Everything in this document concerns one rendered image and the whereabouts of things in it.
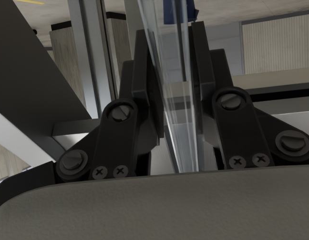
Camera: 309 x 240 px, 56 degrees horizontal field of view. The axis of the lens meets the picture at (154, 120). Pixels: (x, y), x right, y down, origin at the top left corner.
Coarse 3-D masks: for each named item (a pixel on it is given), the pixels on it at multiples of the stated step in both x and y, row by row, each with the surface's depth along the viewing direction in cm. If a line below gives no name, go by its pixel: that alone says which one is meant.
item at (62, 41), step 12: (108, 12) 500; (60, 24) 550; (108, 24) 501; (120, 24) 522; (60, 36) 552; (72, 36) 539; (120, 36) 522; (60, 48) 558; (72, 48) 545; (120, 48) 521; (60, 60) 565; (72, 60) 552; (120, 60) 520; (72, 72) 559; (120, 72) 519; (72, 84) 566
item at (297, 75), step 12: (132, 0) 51; (132, 12) 51; (132, 24) 51; (132, 36) 52; (132, 48) 52; (264, 72) 79; (276, 72) 75; (288, 72) 71; (300, 72) 67; (240, 84) 58; (252, 84) 56; (264, 84) 54; (276, 84) 52; (288, 84) 50
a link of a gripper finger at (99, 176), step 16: (112, 112) 10; (128, 112) 10; (112, 128) 9; (128, 128) 9; (96, 144) 9; (112, 144) 9; (128, 144) 9; (96, 160) 8; (112, 160) 8; (128, 160) 8; (144, 160) 11; (96, 176) 8; (112, 176) 8; (128, 176) 8
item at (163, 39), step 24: (144, 0) 8; (168, 0) 8; (144, 24) 9; (168, 24) 9; (168, 48) 10; (168, 72) 11; (168, 96) 12; (192, 96) 12; (168, 120) 14; (192, 120) 14; (192, 144) 16; (192, 168) 20
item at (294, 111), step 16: (256, 96) 22; (272, 96) 22; (288, 96) 22; (304, 96) 22; (272, 112) 16; (288, 112) 16; (304, 112) 16; (64, 128) 18; (80, 128) 18; (304, 128) 18; (64, 144) 19; (160, 144) 19; (208, 144) 19; (160, 160) 21; (208, 160) 22
